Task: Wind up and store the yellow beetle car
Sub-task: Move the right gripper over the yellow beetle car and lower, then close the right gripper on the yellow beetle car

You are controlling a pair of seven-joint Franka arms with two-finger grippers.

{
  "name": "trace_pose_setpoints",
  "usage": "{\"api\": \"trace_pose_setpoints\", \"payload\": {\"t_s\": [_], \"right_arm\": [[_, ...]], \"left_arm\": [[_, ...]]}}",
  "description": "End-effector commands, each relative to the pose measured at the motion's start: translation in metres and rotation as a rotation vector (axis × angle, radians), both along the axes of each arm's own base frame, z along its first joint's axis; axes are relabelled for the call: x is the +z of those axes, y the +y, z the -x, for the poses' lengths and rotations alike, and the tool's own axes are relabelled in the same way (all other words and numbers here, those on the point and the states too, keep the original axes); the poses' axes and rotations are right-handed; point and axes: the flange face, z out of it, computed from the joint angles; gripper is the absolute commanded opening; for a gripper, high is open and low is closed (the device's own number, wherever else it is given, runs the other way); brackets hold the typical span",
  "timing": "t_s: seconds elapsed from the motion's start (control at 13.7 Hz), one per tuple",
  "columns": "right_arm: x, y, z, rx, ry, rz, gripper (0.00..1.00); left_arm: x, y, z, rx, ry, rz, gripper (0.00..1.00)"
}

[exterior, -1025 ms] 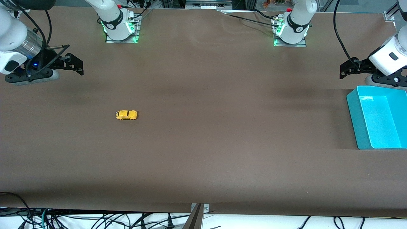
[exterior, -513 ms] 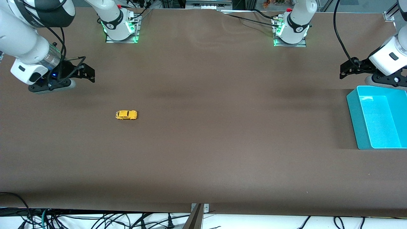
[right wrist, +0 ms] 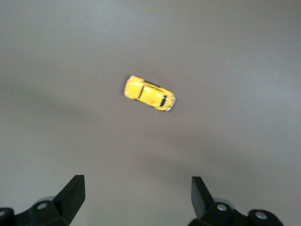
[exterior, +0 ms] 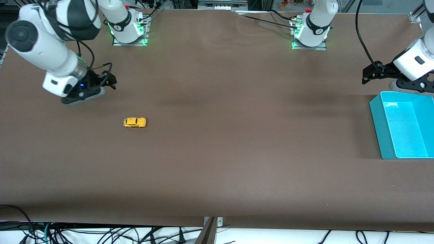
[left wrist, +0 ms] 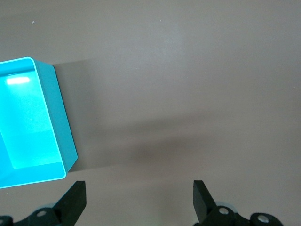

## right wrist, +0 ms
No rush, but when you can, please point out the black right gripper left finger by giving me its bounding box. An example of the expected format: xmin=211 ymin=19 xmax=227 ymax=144
xmin=0 ymin=174 xmax=86 ymax=226

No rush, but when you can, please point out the yellow beetle toy car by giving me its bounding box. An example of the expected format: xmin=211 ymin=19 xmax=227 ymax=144
xmin=123 ymin=75 xmax=177 ymax=112

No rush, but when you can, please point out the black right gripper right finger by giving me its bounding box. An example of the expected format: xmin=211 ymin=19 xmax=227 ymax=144
xmin=187 ymin=176 xmax=282 ymax=226

